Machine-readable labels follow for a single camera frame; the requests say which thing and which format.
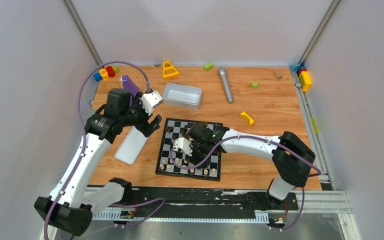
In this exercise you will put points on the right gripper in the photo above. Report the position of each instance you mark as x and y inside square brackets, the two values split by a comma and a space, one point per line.
[193, 159]

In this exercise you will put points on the black white chessboard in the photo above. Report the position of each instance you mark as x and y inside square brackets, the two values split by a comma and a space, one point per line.
[209, 171]

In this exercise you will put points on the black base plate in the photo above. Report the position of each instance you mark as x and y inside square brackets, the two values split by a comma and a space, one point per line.
[205, 203]

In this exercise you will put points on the brown wooden block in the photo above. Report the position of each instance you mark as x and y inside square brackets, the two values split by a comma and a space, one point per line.
[277, 74]

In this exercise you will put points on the red cylinder block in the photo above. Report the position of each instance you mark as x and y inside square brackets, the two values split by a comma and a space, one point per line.
[110, 71]

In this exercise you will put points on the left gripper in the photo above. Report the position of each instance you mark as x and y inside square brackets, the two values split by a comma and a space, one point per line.
[142, 117]

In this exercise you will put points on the yellow triangular toy block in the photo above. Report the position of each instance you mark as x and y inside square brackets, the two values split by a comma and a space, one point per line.
[169, 70]

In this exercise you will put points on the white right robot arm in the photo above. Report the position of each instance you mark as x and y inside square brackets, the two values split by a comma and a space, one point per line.
[292, 158]

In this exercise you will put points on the yellow cylinder block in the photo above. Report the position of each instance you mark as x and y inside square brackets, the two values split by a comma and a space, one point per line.
[104, 74]

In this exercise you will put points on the white box lid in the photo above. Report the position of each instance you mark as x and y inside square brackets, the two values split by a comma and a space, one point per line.
[131, 146]

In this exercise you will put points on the white rectangular box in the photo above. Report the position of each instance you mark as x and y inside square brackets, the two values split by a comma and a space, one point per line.
[182, 96]

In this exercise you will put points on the silver microphone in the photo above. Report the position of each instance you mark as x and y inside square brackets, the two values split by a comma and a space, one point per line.
[222, 73]

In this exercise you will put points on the yellow curved block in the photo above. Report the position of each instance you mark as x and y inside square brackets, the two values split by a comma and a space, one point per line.
[247, 117]

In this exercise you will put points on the purple metronome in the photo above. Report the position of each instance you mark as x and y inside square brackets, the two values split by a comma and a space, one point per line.
[128, 84]

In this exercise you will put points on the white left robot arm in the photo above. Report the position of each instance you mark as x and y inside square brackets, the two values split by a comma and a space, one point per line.
[67, 207]

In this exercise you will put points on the green block in corner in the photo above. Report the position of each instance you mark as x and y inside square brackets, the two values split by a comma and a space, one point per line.
[116, 69]

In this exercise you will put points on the stacked coloured blocks right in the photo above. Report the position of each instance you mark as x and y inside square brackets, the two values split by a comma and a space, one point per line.
[303, 76]

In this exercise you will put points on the green block near wall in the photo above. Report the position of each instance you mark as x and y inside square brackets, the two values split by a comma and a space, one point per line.
[208, 66]

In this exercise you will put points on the blue toy block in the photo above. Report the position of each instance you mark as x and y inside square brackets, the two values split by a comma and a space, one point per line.
[97, 77]

